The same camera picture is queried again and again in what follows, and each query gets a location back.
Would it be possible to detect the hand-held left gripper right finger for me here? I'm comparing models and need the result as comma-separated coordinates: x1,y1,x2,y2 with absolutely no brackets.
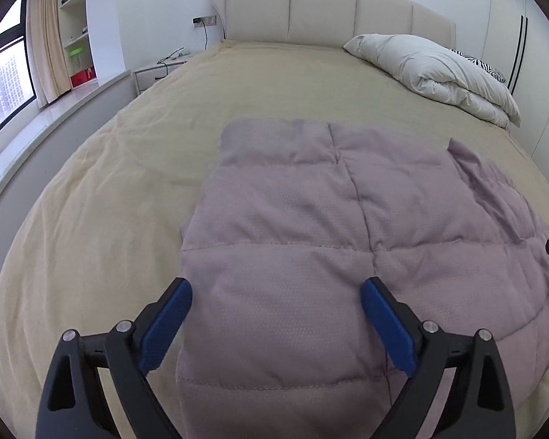
359,277,517,439

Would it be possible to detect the cream padded headboard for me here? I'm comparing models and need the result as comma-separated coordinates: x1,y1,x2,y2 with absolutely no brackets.
212,0,457,51

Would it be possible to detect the white built-in shelf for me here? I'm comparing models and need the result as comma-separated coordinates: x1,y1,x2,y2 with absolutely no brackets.
57,0,97,90

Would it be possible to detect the bed with beige cover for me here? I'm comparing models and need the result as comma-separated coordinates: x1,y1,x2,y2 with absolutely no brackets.
0,39,549,439

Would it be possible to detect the zebra striped pillow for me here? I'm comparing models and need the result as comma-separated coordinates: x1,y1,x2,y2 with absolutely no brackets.
448,48,508,84

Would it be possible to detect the folded white duvet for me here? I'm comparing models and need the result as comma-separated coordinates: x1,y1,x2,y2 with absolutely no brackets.
343,33,522,130

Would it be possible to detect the white wardrobe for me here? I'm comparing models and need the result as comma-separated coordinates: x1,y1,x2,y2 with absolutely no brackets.
480,0,549,193

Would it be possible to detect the white nightstand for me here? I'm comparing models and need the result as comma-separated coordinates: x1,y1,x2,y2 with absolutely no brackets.
132,52,193,97

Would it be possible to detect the red box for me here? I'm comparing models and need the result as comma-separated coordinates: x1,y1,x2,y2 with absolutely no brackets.
70,68,97,89

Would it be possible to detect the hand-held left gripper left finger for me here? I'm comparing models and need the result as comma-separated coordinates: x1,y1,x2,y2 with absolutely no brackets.
36,277,194,439

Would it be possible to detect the black framed window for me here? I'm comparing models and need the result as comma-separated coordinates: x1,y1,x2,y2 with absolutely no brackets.
0,0,37,147

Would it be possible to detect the beige curtain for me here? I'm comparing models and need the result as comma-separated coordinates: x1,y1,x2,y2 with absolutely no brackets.
26,0,71,105

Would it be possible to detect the mauve hooded puffer coat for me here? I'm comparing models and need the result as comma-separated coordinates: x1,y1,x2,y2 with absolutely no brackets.
175,119,549,439

